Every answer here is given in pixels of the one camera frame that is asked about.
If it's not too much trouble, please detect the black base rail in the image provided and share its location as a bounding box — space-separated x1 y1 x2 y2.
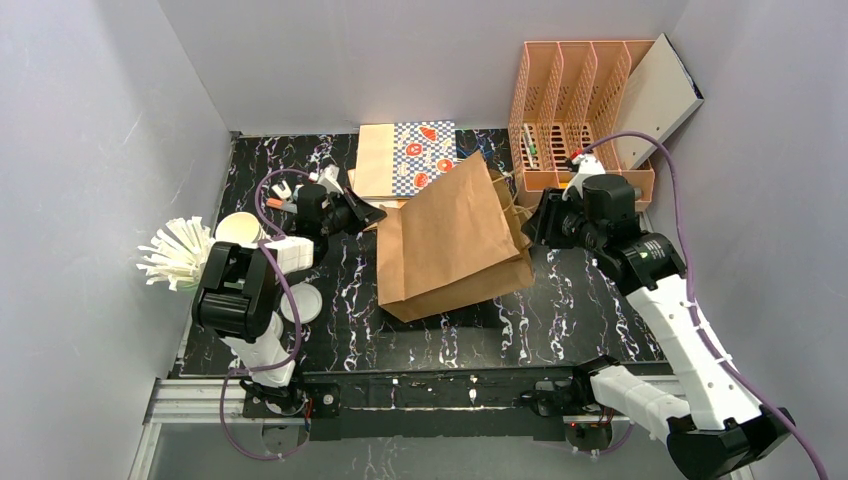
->
296 366 615 425

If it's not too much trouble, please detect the orange file organizer rack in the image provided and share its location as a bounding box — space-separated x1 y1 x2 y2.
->
507 40 653 209

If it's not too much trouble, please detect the stack of white lids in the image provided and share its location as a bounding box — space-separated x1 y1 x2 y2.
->
214 212 268 249

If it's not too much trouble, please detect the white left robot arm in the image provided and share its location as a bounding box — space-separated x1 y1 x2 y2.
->
192 168 387 388

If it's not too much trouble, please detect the brown paper bag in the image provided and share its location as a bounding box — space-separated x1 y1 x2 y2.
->
376 152 534 323

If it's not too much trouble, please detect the white lid on table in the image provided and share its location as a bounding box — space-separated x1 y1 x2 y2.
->
280 283 323 324

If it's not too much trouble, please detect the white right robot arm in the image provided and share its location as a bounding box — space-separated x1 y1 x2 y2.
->
522 154 789 479

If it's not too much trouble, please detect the green cup of stirrers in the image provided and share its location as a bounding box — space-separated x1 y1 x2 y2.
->
136 216 214 292

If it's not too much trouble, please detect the white folder board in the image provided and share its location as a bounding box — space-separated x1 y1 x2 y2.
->
614 34 704 142

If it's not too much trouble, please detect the checkered paper sheet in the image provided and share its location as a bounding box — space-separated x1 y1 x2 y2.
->
391 120 457 198

